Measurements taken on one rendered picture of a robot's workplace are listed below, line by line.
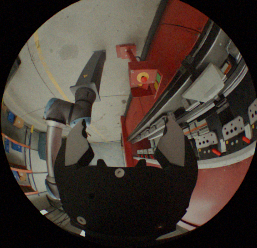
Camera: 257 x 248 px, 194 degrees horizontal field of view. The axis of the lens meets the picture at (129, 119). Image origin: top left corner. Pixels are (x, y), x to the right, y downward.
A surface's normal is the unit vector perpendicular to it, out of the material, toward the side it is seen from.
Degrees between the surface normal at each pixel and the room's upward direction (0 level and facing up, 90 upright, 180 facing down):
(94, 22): 0
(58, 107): 81
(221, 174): 90
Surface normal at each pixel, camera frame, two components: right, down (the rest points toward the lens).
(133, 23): 0.15, 0.90
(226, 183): -0.97, 0.05
